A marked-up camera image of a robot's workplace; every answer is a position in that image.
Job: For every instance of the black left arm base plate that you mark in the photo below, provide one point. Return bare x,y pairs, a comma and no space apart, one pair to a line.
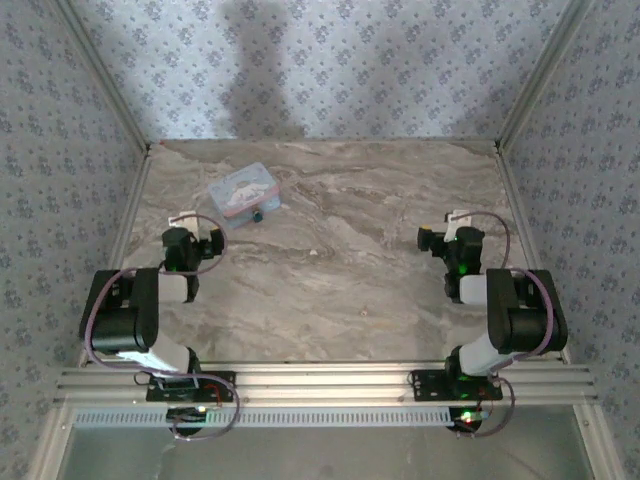
225,387

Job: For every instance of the aluminium mounting rail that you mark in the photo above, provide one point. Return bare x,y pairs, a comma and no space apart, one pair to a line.
325,385

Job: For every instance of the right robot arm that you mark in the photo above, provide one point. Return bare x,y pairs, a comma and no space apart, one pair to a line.
525,325

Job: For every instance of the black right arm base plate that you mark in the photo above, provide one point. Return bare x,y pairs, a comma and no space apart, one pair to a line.
430,387

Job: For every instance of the aluminium frame post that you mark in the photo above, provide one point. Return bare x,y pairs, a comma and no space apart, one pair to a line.
540,75
100,75

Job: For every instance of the aluminium table side rail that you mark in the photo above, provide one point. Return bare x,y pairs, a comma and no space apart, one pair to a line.
525,225
127,225

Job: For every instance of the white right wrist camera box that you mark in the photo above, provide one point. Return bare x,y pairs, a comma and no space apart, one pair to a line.
460,220

